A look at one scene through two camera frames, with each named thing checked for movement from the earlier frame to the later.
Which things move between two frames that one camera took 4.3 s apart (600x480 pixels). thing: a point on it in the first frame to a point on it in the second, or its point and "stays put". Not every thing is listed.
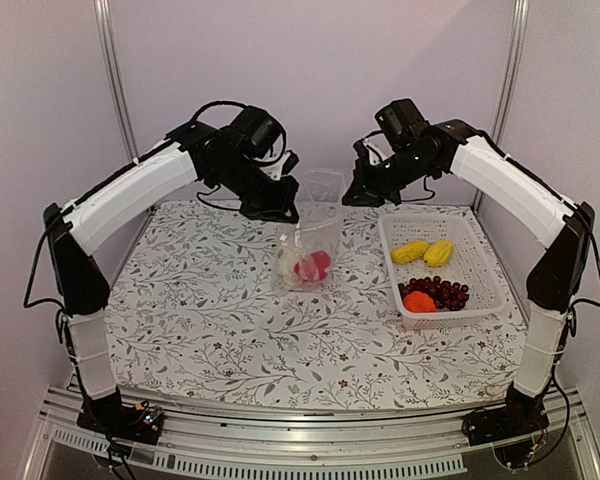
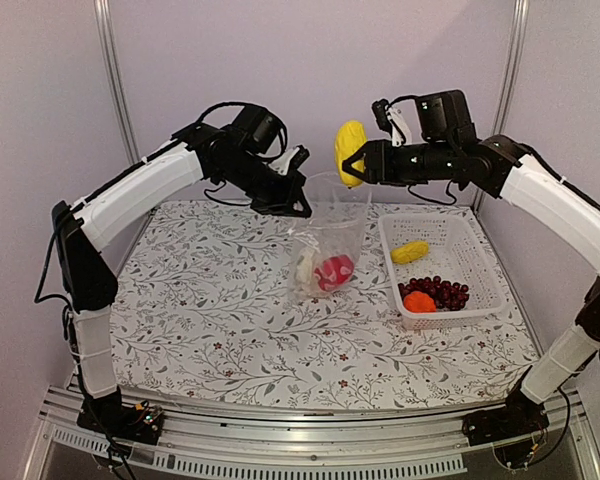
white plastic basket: [471, 264] stays put
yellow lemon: [438, 253] to [350, 136]
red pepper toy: [313, 267] to [335, 270]
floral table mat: [199, 323] stays put
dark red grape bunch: [447, 296] stays put
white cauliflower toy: [286, 266] to [303, 274]
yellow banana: [409, 252] stays put
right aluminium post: [513, 59] stays put
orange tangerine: [420, 302] stays put
